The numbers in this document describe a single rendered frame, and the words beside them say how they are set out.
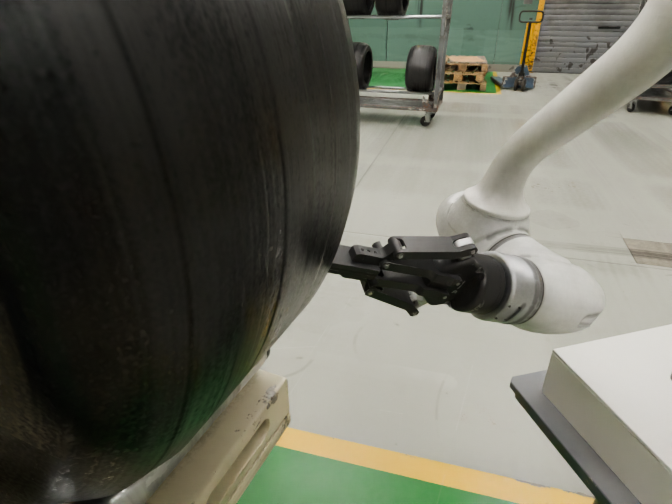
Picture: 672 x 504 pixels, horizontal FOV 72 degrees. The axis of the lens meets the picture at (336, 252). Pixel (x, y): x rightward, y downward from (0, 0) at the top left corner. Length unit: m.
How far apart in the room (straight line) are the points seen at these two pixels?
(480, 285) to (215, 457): 0.34
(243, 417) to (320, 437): 1.12
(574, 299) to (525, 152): 0.20
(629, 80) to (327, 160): 0.39
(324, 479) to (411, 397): 0.46
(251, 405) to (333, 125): 0.36
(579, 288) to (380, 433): 1.12
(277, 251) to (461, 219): 0.50
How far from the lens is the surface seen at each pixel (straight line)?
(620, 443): 0.84
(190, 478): 0.52
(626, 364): 0.92
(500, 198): 0.72
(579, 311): 0.68
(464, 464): 1.65
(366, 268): 0.48
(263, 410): 0.56
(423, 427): 1.72
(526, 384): 0.96
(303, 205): 0.28
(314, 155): 0.29
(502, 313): 0.60
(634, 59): 0.60
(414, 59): 5.70
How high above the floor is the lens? 1.27
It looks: 28 degrees down
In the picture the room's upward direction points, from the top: straight up
